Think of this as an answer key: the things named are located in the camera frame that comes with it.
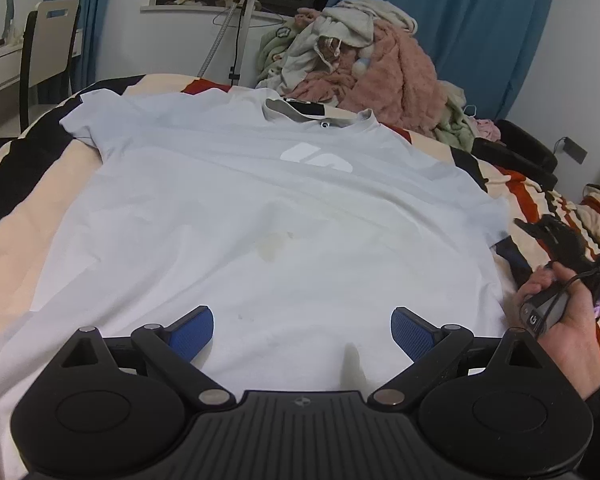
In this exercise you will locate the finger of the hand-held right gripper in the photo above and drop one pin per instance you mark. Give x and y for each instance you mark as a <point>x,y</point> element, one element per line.
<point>562,240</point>

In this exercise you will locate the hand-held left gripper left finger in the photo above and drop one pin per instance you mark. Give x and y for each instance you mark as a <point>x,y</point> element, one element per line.
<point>192,332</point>

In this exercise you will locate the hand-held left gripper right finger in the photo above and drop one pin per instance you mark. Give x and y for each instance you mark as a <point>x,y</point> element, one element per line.
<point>410,332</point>

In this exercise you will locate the white t-shirt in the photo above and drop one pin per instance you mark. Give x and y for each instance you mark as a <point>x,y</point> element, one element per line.
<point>230,240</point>

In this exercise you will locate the pile of clothes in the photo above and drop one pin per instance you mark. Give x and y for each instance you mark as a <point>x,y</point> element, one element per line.
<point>452,127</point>

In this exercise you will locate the person's right hand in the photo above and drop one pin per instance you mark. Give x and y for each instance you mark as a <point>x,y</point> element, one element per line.
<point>585,345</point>

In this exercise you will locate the black bag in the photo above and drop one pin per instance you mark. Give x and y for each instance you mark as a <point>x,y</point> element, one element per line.
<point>520,152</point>

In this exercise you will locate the small pink garment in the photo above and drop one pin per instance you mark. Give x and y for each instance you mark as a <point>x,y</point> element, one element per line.
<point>486,130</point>

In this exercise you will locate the striped fleece blanket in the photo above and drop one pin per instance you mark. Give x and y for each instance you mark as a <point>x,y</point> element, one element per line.
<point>25,210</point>

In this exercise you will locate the wide blue curtain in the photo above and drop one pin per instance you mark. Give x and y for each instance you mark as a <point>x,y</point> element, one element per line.
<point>470,25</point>

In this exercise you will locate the pink fleece blanket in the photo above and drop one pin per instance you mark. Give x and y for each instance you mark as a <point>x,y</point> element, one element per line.
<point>395,75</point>

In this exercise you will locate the garment steamer stand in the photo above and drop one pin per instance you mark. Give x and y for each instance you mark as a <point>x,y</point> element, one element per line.
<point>244,35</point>

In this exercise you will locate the light grey hoodie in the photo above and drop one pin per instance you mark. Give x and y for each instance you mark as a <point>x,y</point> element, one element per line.
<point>350,22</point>

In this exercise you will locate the white dressing table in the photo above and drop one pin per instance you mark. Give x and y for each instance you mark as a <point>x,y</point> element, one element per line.
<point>0,72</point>

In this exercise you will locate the white and black chair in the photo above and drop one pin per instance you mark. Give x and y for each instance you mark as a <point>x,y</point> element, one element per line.
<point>50,40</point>

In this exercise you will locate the black wall socket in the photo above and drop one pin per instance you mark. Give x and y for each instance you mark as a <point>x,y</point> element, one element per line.
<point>572,149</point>

